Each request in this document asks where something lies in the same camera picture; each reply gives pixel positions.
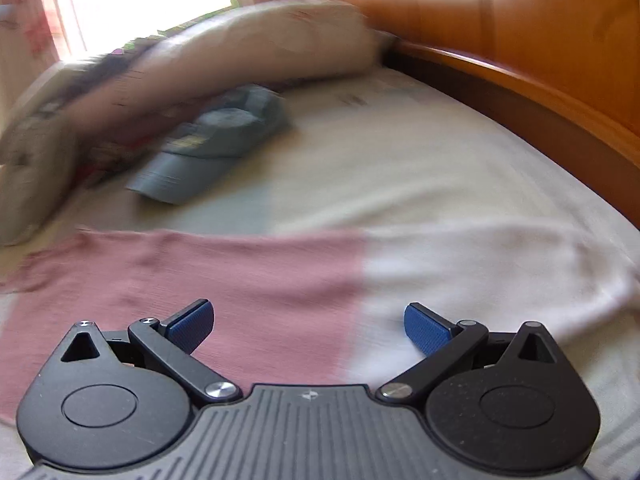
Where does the grey cat-face cushion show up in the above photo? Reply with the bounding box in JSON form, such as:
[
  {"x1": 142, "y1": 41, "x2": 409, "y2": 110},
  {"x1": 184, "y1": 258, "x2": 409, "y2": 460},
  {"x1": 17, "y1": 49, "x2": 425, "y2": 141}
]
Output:
[{"x1": 0, "y1": 120, "x2": 78, "y2": 246}]

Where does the blue baseball cap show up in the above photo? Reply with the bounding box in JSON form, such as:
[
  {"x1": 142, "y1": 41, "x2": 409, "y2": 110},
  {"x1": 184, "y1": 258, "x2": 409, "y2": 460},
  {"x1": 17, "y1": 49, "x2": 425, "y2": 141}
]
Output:
[{"x1": 126, "y1": 85, "x2": 293, "y2": 206}]

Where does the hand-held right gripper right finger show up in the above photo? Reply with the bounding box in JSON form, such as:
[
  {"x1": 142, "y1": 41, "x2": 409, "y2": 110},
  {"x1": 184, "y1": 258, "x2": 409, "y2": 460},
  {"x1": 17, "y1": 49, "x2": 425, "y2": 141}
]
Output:
[{"x1": 376, "y1": 303, "x2": 557, "y2": 403}]

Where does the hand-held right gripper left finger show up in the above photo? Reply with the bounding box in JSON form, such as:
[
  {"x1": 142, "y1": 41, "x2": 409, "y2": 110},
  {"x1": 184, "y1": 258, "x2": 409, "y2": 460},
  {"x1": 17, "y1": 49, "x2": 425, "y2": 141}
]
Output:
[{"x1": 60, "y1": 299, "x2": 242, "y2": 407}]

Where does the pink and white sweater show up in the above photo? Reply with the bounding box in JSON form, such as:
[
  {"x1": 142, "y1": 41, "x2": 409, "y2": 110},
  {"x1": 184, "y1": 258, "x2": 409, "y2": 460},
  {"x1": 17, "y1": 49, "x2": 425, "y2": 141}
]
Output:
[{"x1": 0, "y1": 227, "x2": 640, "y2": 426}]

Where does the folded floral quilt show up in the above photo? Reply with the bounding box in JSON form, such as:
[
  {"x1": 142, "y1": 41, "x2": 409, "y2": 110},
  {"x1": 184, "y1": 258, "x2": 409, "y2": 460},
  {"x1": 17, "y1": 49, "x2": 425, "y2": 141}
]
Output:
[{"x1": 0, "y1": 0, "x2": 386, "y2": 161}]

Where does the wooden headboard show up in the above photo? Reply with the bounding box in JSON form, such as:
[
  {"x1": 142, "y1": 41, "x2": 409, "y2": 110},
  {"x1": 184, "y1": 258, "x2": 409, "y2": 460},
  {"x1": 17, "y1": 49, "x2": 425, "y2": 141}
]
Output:
[{"x1": 340, "y1": 0, "x2": 640, "y2": 231}]

